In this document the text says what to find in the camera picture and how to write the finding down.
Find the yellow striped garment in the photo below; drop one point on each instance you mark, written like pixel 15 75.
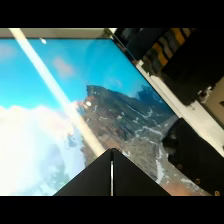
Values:
pixel 166 50

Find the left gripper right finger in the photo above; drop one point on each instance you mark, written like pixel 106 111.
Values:
pixel 133 180

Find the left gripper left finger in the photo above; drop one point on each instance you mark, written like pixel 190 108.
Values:
pixel 90 180

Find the silver frame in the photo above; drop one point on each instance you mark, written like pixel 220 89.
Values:
pixel 186 108

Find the heap of clothes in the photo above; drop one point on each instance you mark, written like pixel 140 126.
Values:
pixel 196 63

